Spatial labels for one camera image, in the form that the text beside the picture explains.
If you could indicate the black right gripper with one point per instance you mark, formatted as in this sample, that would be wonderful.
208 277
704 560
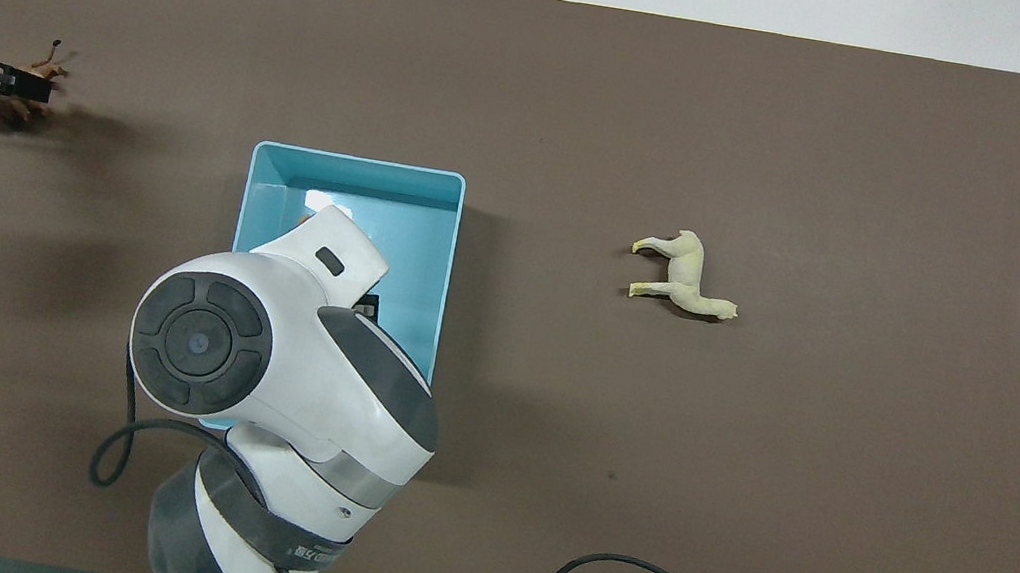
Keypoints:
365 309

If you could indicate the brown lion toy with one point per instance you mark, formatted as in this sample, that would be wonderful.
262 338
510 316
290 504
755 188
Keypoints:
10 113

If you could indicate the cream horse toy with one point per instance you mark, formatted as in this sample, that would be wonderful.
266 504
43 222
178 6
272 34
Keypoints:
689 275

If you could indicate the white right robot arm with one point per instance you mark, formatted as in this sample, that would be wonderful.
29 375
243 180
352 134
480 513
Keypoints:
284 374

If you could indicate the light blue storage box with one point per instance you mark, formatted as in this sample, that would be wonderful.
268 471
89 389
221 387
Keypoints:
415 242

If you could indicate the brown table mat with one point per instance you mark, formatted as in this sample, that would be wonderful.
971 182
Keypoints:
746 463

